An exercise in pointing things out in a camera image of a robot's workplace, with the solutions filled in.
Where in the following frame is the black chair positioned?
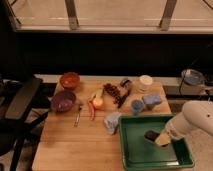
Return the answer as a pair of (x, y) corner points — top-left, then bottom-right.
(0, 78), (48, 171)

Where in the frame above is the small dark can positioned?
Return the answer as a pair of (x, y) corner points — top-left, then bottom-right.
(120, 78), (130, 87)

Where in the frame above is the black eraser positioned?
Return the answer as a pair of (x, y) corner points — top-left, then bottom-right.
(144, 130), (159, 142)

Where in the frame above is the green plastic tray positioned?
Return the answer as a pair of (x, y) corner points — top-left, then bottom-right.
(119, 115), (194, 171)

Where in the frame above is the yellow banana toy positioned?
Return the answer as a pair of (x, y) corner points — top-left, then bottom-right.
(91, 88), (103, 99)

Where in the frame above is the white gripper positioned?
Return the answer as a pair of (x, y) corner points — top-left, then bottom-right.
(155, 114), (189, 146)

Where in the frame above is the purple bowl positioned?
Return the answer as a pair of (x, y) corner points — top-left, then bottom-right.
(51, 90), (76, 112)

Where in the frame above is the crumpled blue cloth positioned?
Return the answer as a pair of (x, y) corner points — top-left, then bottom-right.
(104, 112), (121, 135)

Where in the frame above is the orange yellow fruit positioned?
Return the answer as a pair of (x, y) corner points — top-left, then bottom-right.
(92, 98), (103, 109)

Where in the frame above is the white lidded jar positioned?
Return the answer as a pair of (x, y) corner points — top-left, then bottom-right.
(139, 75), (153, 92)

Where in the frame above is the metal bowl on shelf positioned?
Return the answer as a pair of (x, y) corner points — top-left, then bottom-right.
(181, 69), (204, 86)

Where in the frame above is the black handled brush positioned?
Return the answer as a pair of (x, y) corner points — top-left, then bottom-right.
(117, 90), (131, 109)

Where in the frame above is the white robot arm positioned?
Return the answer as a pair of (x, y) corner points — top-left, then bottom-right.
(155, 100), (213, 146)

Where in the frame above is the red chili pepper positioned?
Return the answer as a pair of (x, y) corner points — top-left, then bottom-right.
(87, 100), (95, 121)

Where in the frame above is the red bowl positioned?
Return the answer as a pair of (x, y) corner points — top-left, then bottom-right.
(59, 72), (80, 89)

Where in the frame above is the blue cup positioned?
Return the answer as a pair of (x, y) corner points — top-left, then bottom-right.
(131, 100), (145, 115)

